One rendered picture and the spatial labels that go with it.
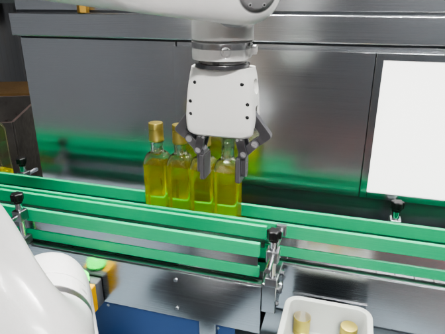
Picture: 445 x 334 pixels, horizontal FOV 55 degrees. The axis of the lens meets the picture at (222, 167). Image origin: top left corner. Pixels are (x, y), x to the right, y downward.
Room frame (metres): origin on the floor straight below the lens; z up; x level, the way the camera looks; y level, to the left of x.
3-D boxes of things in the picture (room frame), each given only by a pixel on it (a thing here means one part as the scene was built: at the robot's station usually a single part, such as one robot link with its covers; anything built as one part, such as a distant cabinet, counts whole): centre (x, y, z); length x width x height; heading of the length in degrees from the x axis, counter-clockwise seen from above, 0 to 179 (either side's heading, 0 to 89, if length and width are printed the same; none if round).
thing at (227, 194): (0.92, -0.01, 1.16); 0.06 x 0.06 x 0.21; 73
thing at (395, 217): (0.88, -0.39, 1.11); 0.07 x 0.04 x 0.13; 164
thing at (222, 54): (0.61, 0.00, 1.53); 0.09 x 0.08 x 0.03; 73
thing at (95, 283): (0.82, 0.32, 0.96); 0.07 x 0.07 x 0.07; 74
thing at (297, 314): (0.72, -0.17, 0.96); 0.04 x 0.04 x 0.04
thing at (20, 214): (0.88, 0.48, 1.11); 0.07 x 0.04 x 0.13; 164
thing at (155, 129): (0.96, 0.15, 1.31); 0.04 x 0.04 x 0.04
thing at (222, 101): (0.61, 0.00, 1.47); 0.10 x 0.07 x 0.11; 73
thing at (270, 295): (0.78, -0.11, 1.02); 0.09 x 0.04 x 0.07; 164
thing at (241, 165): (0.60, -0.04, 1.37); 0.03 x 0.03 x 0.07; 73
